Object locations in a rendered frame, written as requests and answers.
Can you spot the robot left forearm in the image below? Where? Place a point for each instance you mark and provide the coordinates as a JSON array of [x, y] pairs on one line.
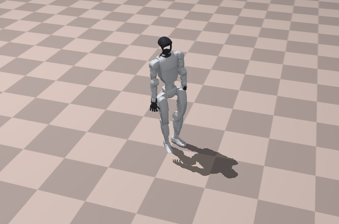
[[183, 81]]

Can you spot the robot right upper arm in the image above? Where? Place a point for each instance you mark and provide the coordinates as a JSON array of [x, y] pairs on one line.
[[153, 65]]

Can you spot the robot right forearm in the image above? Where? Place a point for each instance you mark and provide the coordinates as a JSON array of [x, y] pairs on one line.
[[153, 91]]

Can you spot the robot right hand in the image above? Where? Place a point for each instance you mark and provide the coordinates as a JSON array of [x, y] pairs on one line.
[[154, 106]]

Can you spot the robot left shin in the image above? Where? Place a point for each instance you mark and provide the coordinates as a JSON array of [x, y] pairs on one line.
[[177, 125]]

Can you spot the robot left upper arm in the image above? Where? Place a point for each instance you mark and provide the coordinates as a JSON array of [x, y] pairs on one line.
[[182, 70]]

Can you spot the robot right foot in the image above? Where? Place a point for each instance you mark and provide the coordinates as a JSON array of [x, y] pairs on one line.
[[168, 147]]

